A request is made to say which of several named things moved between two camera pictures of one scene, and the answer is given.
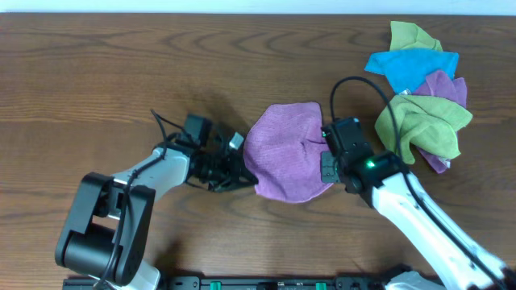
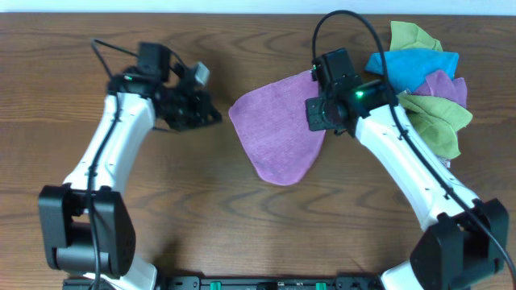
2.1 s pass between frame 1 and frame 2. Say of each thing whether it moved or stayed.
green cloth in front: stayed
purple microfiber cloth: moved
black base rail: stayed
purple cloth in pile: stayed
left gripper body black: moved
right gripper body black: moved
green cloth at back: stayed
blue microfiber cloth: stayed
